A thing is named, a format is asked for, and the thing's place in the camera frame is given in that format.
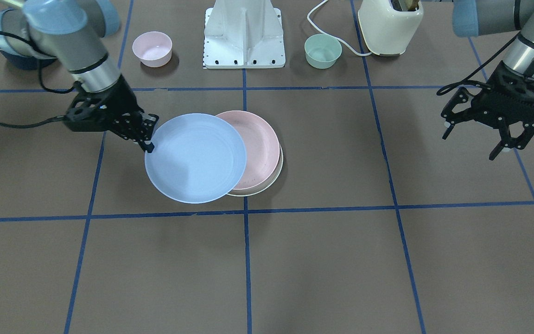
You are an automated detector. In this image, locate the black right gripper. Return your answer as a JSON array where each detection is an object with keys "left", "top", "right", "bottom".
[{"left": 63, "top": 75, "right": 159, "bottom": 154}]

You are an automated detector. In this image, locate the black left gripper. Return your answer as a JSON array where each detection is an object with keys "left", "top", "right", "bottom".
[{"left": 441, "top": 63, "right": 534, "bottom": 161}]

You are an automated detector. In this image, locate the blue plate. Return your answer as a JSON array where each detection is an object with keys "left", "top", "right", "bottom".
[{"left": 144, "top": 113, "right": 247, "bottom": 204}]

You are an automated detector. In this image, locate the pink plate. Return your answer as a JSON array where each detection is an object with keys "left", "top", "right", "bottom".
[{"left": 217, "top": 110, "right": 280, "bottom": 190}]

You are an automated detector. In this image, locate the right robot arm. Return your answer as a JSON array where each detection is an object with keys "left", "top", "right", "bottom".
[{"left": 0, "top": 0, "right": 159, "bottom": 154}]

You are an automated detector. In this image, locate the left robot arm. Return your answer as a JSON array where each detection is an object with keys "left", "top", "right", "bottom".
[{"left": 437, "top": 0, "right": 534, "bottom": 160}]

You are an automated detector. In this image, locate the pink bowl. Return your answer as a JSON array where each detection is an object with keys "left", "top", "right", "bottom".
[{"left": 132, "top": 31, "right": 172, "bottom": 68}]

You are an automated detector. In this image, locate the cream plate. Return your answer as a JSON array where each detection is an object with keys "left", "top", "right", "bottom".
[{"left": 227, "top": 147, "right": 284, "bottom": 197}]

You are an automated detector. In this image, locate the cream toaster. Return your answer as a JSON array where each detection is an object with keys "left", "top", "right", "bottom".
[{"left": 357, "top": 0, "right": 425, "bottom": 57}]

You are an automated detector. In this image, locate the dark blue lidded pot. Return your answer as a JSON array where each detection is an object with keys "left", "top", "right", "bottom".
[{"left": 0, "top": 47, "right": 58, "bottom": 71}]

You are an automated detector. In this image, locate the green bowl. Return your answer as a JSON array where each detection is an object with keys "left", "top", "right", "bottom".
[{"left": 304, "top": 34, "right": 343, "bottom": 70}]

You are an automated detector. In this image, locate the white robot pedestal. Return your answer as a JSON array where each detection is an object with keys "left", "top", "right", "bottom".
[{"left": 202, "top": 0, "right": 286, "bottom": 69}]

